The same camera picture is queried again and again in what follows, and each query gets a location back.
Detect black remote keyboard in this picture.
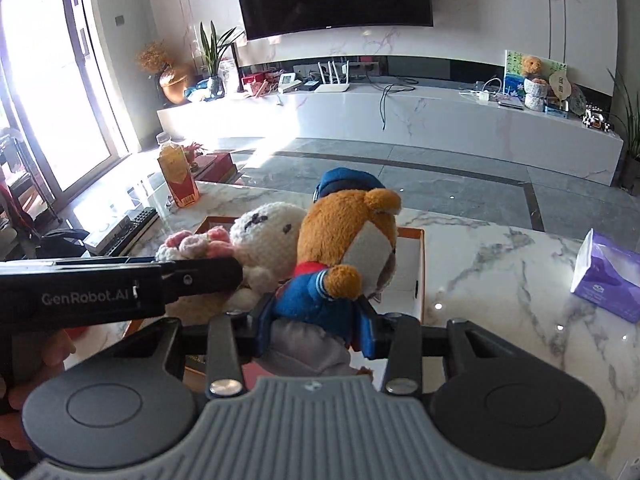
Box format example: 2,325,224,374
102,207,158,257

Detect pink leather notebook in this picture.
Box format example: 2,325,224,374
242,362,272,390

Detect potted plant left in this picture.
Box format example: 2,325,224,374
200,21,242,101

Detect orange cardboard box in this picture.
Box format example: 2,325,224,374
121,214,428,394

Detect white small device box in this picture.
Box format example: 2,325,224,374
82,214,131,256

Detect copper vase dried flowers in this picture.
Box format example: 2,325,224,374
136,41,195,105

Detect black bag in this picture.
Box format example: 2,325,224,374
36,229,89,259

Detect white tv console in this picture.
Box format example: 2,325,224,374
157,84,623,185

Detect floor plant right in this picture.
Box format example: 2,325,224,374
608,72,639,196

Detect cream crochet bunny doll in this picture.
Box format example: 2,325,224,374
155,202,306,326

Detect red yellow carton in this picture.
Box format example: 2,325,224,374
157,141,200,208

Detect left hand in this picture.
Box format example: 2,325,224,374
1,330,76,451

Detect red gift box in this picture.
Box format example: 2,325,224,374
193,152,238,183

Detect purple tissue pack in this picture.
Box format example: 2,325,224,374
570,229,640,324

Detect brown bear blue outfit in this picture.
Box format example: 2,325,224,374
258,167,401,377

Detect white wifi router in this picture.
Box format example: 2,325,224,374
314,61,350,93

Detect teddy bear on console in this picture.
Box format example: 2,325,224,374
521,55,542,79

